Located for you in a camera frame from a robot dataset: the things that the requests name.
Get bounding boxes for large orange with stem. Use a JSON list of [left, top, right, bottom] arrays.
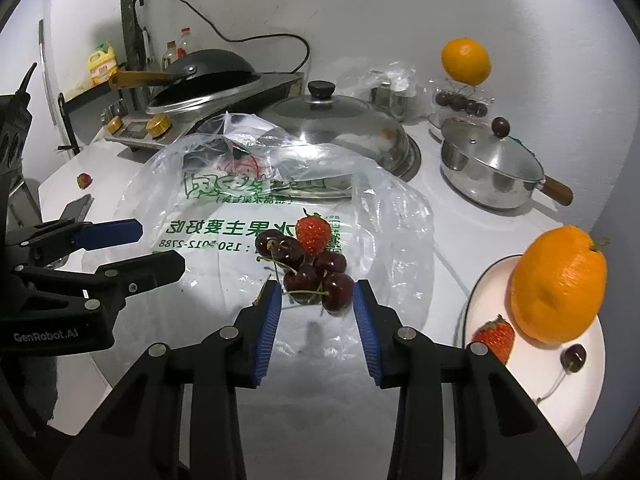
[[509, 226, 608, 346]]

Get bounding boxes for black smartphone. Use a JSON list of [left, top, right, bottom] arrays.
[[60, 194, 93, 222]]

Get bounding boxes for stray strawberry on table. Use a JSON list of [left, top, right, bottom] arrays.
[[76, 172, 92, 190]]

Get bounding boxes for dark cherry cluster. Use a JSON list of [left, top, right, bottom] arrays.
[[255, 229, 355, 314]]

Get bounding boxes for clear plastic bag green print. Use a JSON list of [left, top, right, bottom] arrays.
[[82, 115, 435, 366]]

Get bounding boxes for yellow detergent bottle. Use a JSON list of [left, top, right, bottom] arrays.
[[87, 41, 118, 86]]

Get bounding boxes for black umbrella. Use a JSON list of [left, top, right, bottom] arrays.
[[122, 0, 148, 70]]

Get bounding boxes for small steel saucepan with lid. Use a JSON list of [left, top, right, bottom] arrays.
[[440, 117, 574, 210]]

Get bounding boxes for oil bottle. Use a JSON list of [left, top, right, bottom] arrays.
[[162, 40, 179, 72]]

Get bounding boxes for large steel wok lid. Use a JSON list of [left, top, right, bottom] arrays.
[[259, 80, 422, 182]]

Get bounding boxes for white plate with dark rim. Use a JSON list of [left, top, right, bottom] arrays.
[[462, 255, 605, 445]]

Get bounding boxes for steel condiment cups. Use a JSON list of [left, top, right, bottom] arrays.
[[370, 81, 412, 122]]

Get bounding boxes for steel induction cooker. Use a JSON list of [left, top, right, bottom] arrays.
[[103, 73, 304, 151]]

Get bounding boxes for clear glass container with cherries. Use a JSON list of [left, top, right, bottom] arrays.
[[427, 78, 496, 128]]

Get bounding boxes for crumpled clear plastic bag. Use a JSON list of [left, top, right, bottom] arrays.
[[341, 61, 418, 104]]

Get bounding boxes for grey refrigerator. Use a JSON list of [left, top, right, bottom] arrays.
[[578, 133, 639, 479]]

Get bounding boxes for orange on glass container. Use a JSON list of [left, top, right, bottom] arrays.
[[440, 37, 492, 87]]

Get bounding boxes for black wire rack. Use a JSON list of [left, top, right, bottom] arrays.
[[56, 82, 125, 157]]

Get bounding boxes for black wok with yellow handle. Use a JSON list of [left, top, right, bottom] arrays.
[[108, 49, 259, 107]]

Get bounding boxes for black power cable of cooker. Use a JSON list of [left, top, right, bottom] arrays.
[[162, 0, 312, 75]]

